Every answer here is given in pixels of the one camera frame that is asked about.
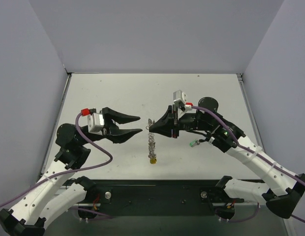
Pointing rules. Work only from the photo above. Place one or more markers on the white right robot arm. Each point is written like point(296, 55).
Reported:
point(280, 189)

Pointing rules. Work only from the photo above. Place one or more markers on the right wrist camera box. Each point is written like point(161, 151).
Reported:
point(180, 97)

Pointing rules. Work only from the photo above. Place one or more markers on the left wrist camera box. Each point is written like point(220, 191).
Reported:
point(95, 123)

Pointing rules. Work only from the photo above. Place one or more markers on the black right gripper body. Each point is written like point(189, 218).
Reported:
point(174, 122)

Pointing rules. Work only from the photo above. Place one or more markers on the yellow key tag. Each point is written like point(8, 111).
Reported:
point(153, 161)

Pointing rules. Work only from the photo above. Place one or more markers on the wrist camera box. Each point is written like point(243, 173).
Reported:
point(95, 123)
point(180, 97)

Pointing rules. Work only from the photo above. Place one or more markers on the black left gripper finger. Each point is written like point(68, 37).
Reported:
point(121, 118)
point(119, 136)

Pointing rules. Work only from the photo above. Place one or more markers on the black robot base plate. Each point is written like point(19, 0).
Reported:
point(154, 198)

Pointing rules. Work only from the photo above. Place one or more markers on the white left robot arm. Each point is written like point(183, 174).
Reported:
point(40, 205)

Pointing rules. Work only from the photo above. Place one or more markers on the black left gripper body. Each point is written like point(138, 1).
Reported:
point(107, 125)

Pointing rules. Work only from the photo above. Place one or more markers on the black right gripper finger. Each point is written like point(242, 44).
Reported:
point(166, 121)
point(167, 132)

